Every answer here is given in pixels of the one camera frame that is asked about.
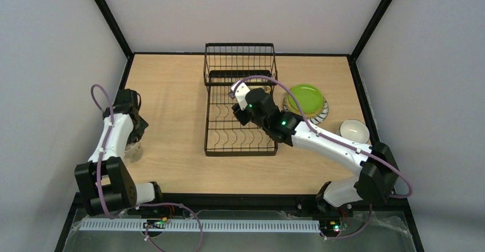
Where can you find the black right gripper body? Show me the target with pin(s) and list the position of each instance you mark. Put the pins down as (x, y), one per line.
(244, 113)

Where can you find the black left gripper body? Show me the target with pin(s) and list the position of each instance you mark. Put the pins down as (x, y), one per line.
(137, 128)

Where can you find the yellow handled mug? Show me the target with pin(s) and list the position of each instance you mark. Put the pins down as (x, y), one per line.
(267, 89)

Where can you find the cream ceramic mug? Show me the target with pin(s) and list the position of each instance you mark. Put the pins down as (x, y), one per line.
(133, 152)

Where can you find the black wire dish rack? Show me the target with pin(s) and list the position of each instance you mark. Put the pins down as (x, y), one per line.
(231, 69)

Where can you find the green plate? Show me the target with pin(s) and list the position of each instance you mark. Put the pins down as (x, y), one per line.
(308, 96)

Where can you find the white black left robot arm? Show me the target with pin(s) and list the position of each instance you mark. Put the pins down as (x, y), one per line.
(104, 182)

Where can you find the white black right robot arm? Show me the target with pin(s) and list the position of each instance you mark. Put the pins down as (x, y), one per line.
(372, 167)

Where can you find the blue striped white plate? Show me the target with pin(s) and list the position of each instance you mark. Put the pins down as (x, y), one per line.
(320, 118)

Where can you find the white bowl dark rim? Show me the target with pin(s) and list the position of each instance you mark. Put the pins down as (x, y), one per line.
(354, 130)

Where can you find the left controller board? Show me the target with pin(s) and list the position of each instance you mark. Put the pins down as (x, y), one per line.
(156, 224)

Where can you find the controller board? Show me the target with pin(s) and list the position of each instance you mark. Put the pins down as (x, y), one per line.
(335, 225)
(156, 224)

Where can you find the right controller board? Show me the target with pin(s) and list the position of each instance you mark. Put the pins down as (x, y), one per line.
(335, 225)

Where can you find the black aluminium frame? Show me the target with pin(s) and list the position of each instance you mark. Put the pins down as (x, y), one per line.
(253, 202)

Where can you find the white slotted cable duct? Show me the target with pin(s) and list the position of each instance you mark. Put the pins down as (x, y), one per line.
(206, 225)

